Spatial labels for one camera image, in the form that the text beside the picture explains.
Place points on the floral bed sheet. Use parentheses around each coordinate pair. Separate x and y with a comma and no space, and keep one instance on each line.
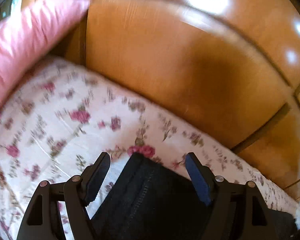
(65,120)

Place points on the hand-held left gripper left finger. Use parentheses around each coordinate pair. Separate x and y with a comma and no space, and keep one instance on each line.
(99,180)

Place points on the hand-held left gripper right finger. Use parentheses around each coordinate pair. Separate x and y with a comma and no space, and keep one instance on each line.
(198,178)

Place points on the pink pillow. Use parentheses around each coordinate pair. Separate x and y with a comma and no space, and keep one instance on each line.
(22,47)

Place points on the black pants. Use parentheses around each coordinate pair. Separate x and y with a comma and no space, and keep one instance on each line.
(150,205)

